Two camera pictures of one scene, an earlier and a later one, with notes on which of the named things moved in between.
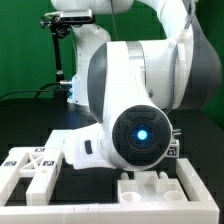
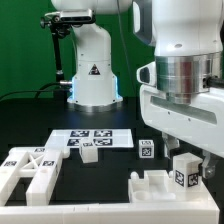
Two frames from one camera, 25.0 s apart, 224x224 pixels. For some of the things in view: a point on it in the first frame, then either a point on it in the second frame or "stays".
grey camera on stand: x=71 y=15 stays
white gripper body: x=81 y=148 -> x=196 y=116
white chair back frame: x=40 y=163 stays
